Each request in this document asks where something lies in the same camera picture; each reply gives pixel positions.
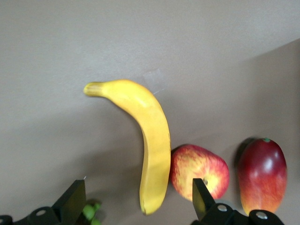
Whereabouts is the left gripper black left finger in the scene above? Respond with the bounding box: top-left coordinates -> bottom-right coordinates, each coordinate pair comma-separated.
0,180 -> 87,225

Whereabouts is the green grape bunch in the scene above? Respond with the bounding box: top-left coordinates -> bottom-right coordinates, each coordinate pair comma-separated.
78,199 -> 103,225

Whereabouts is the red yellow apple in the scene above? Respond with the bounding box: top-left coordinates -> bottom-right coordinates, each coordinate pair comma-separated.
169,144 -> 230,202

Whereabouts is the clear tape piece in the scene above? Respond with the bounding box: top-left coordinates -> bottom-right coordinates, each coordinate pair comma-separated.
142,68 -> 166,95

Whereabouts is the yellow banana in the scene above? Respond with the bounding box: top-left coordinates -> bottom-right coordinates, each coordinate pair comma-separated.
83,79 -> 172,216

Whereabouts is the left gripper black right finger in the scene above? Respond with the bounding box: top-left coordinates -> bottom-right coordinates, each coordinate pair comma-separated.
191,178 -> 285,225

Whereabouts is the red mango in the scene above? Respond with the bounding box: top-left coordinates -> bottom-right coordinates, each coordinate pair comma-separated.
237,138 -> 288,216

